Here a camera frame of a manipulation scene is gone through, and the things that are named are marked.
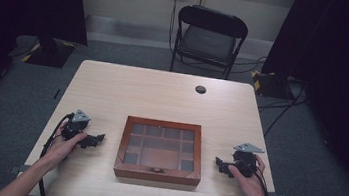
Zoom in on person's left hand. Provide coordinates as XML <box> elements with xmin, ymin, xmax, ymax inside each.
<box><xmin>41</xmin><ymin>119</ymin><xmax>90</xmax><ymax>173</ymax></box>

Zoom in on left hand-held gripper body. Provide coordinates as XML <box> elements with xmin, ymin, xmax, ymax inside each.
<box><xmin>61</xmin><ymin>107</ymin><xmax>94</xmax><ymax>144</ymax></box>

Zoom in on black floor cable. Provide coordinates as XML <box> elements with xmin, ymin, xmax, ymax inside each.
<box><xmin>254</xmin><ymin>77</ymin><xmax>311</xmax><ymax>142</ymax></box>

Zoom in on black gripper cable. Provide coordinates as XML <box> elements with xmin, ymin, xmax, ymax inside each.
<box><xmin>243</xmin><ymin>165</ymin><xmax>275</xmax><ymax>196</ymax></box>
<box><xmin>35</xmin><ymin>109</ymin><xmax>75</xmax><ymax>196</ymax></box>

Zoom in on black stand base striped tape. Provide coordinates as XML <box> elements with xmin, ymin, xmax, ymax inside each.
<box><xmin>20</xmin><ymin>34</ymin><xmax>78</xmax><ymax>71</ymax></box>
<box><xmin>247</xmin><ymin>68</ymin><xmax>299</xmax><ymax>102</ymax></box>

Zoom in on black wall socket cable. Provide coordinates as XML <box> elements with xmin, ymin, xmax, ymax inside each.
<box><xmin>163</xmin><ymin>0</ymin><xmax>209</xmax><ymax>71</ymax></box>

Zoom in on round table cable hole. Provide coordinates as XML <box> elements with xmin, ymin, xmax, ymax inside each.
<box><xmin>194</xmin><ymin>84</ymin><xmax>208</xmax><ymax>96</ymax></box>

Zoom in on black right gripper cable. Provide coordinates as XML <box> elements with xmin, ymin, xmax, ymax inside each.
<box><xmin>243</xmin><ymin>165</ymin><xmax>275</xmax><ymax>196</ymax></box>

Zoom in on black curtain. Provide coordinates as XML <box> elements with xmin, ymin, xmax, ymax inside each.
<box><xmin>0</xmin><ymin>0</ymin><xmax>94</xmax><ymax>134</ymax></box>
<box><xmin>245</xmin><ymin>0</ymin><xmax>349</xmax><ymax>196</ymax></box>

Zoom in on black folding chair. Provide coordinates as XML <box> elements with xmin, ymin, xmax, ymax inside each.
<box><xmin>168</xmin><ymin>2</ymin><xmax>252</xmax><ymax>83</ymax></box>

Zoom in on person's right hand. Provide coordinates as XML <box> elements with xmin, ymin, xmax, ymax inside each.
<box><xmin>224</xmin><ymin>150</ymin><xmax>273</xmax><ymax>196</ymax></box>

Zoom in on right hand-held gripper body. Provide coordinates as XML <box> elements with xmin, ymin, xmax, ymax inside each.
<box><xmin>228</xmin><ymin>140</ymin><xmax>267</xmax><ymax>180</ymax></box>

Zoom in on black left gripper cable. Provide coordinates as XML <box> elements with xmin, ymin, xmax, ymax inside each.
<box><xmin>35</xmin><ymin>109</ymin><xmax>75</xmax><ymax>196</ymax></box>

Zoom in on wooden box with glass lid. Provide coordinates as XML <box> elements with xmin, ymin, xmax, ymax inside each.
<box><xmin>112</xmin><ymin>114</ymin><xmax>208</xmax><ymax>188</ymax></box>

